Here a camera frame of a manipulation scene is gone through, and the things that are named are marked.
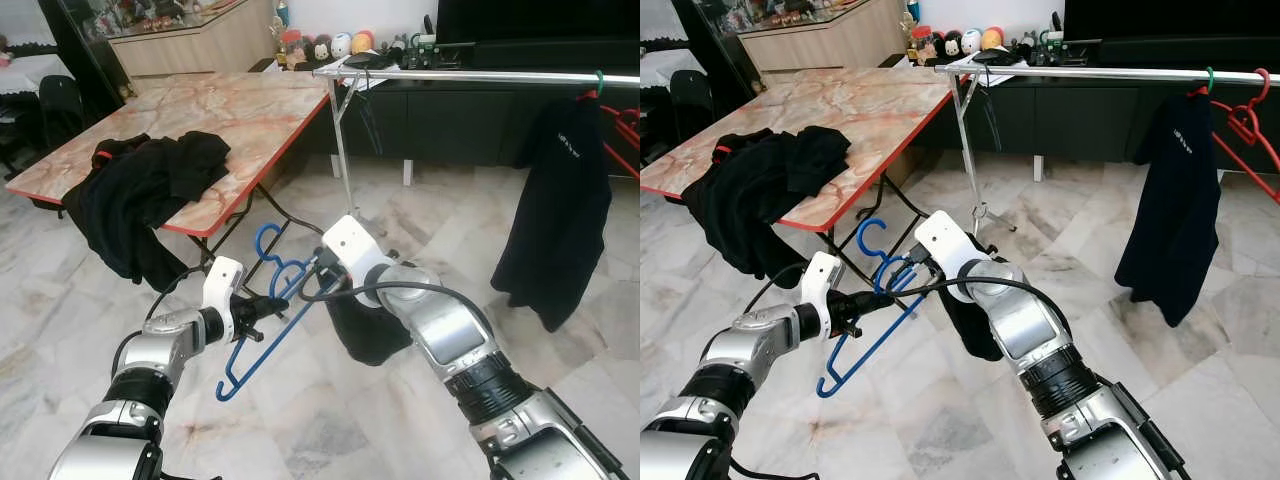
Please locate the black mouse plush toy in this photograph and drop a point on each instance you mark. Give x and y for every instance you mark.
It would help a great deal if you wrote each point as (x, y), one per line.
(948, 47)
(318, 52)

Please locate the black green gadget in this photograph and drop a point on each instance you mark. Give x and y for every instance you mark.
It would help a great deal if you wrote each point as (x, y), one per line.
(1052, 42)
(427, 45)

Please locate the navy blue t-shirt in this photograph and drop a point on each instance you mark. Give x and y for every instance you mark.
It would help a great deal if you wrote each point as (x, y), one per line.
(555, 220)
(1170, 210)

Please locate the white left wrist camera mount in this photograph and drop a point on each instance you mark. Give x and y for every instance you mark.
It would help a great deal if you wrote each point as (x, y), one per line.
(818, 278)
(224, 280)

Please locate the black chair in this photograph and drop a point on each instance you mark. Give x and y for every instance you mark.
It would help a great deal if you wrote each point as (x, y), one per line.
(690, 105)
(60, 110)

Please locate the red plastic clothes hanger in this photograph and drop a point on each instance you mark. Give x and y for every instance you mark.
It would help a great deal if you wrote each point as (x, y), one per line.
(632, 120)
(1264, 95)

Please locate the black flat screen television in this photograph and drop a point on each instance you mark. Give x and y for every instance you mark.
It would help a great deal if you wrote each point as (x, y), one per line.
(540, 20)
(1170, 18)

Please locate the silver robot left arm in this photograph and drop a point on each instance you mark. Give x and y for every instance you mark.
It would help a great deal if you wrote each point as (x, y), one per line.
(740, 350)
(150, 350)

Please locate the green hook clothes hanger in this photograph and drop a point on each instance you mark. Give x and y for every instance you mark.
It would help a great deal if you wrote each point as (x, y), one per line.
(599, 80)
(1209, 78)

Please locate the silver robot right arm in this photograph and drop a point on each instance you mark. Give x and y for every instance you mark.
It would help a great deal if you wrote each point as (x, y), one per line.
(1030, 330)
(450, 340)

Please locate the black low tv cabinet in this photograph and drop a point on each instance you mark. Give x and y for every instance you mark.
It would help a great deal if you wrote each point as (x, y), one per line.
(450, 120)
(1080, 120)

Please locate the silver metal clothes rack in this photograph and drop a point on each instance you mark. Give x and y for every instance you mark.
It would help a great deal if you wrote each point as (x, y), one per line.
(1100, 73)
(480, 75)

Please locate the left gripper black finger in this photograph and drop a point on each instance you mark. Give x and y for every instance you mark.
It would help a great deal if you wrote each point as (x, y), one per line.
(272, 312)
(876, 307)
(877, 295)
(272, 300)

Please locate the white round plush toy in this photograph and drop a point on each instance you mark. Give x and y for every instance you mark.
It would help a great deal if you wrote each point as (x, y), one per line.
(972, 43)
(341, 46)

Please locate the blue plastic clothes hanger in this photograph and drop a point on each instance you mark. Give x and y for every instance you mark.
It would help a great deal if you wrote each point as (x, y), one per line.
(860, 235)
(258, 238)

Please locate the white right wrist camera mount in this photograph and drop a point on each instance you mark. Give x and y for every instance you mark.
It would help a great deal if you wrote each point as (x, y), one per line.
(945, 245)
(352, 250)

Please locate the orange round plush toy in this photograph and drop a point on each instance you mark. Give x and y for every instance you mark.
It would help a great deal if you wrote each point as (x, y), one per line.
(993, 38)
(362, 42)

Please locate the wooden glass display cabinet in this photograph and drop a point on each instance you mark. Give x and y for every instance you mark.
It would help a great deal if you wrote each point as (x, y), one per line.
(820, 48)
(190, 50)

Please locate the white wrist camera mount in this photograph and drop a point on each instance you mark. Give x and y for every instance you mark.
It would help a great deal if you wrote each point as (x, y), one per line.
(818, 278)
(352, 250)
(224, 280)
(945, 245)

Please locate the black crumpled garment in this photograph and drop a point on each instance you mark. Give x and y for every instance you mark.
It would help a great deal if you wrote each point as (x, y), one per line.
(760, 185)
(150, 190)

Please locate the white lace covered table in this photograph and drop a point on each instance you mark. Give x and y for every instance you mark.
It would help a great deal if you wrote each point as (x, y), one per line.
(30, 72)
(660, 68)

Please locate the black soundbar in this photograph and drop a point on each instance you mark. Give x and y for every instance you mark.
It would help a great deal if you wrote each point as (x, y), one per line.
(560, 55)
(1190, 52)

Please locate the black garment with green print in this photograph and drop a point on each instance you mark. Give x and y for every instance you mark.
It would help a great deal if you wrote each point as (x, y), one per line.
(370, 335)
(975, 330)

